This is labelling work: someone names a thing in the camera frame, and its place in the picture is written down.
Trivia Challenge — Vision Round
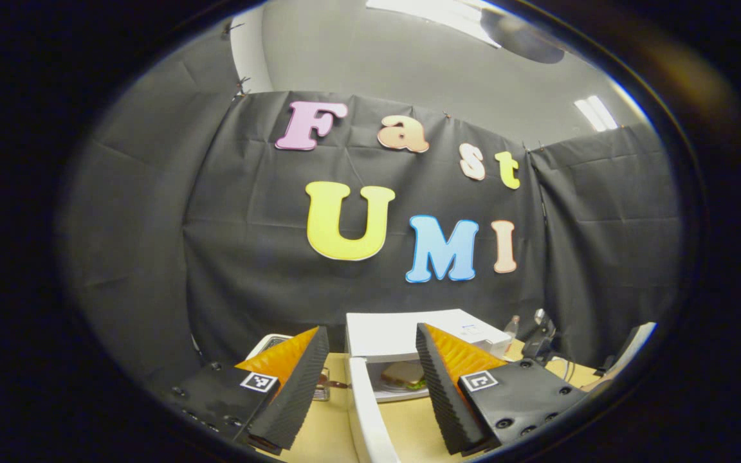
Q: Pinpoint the large ceiling light panel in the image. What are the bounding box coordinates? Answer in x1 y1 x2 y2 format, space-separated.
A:
366 0 501 47

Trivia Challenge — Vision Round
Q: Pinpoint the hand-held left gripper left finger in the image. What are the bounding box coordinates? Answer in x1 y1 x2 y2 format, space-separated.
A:
168 326 331 456

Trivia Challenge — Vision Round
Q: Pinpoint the small ceiling light panel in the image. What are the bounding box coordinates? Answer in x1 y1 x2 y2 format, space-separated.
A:
573 95 619 132

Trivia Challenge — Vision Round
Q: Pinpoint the dark stand with cables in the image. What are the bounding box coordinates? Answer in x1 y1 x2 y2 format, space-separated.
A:
524 309 577 386

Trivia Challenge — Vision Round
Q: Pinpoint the white panel with dark frame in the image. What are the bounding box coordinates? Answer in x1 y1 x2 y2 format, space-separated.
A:
594 322 658 377

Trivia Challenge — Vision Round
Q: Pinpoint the white microwave oven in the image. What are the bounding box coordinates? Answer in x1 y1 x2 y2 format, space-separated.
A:
343 309 513 463

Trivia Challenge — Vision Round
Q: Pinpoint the sandwich with lettuce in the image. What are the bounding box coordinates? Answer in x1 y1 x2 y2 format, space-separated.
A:
380 361 428 392

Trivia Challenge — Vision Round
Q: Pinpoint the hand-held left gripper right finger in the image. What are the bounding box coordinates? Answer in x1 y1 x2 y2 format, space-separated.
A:
416 323 588 456

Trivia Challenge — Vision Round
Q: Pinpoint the black backdrop cloth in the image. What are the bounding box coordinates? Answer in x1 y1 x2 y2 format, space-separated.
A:
62 29 683 386

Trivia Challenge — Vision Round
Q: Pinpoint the striped metal object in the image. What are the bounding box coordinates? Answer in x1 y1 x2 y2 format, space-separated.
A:
313 368 351 403

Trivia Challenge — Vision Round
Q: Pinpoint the small white toaster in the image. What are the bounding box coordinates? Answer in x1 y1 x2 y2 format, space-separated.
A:
245 333 294 361

